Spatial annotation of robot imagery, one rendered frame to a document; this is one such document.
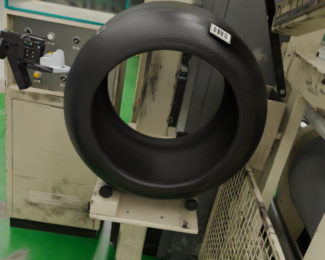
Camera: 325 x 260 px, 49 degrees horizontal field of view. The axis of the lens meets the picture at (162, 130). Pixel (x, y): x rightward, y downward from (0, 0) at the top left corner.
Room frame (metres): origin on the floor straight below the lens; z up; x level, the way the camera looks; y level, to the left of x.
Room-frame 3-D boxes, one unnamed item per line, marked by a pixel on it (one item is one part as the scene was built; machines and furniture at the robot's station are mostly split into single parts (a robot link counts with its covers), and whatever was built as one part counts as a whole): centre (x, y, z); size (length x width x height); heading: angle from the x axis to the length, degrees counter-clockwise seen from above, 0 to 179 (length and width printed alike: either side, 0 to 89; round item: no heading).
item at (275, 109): (1.37, -0.35, 1.05); 0.20 x 0.15 x 0.30; 4
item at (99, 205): (1.12, 0.15, 0.84); 0.36 x 0.09 x 0.06; 4
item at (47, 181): (1.83, 0.54, 0.63); 0.56 x 0.41 x 1.27; 94
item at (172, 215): (1.13, 0.01, 0.80); 0.37 x 0.36 x 0.02; 94
